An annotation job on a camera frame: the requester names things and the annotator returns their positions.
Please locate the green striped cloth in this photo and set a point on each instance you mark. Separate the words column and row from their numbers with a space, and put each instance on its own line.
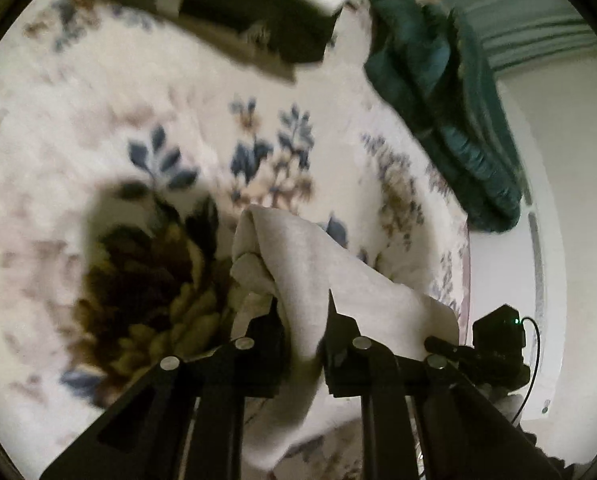
column 518, row 15

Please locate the teal garment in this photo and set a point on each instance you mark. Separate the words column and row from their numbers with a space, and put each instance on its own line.
column 428, row 90

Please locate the small white cloth garment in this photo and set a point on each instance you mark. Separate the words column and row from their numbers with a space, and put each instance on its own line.
column 323, row 280

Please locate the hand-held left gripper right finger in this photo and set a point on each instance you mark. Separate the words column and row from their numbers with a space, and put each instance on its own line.
column 342, row 360

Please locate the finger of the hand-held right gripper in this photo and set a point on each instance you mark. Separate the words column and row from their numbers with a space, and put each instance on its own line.
column 446, row 347

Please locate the dark garment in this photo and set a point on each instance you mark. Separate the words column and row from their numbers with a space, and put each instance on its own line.
column 238, row 5

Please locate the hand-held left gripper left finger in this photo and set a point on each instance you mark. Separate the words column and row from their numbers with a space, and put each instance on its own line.
column 264, row 357

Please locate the floral printed blanket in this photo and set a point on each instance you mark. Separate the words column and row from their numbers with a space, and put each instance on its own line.
column 128, row 160

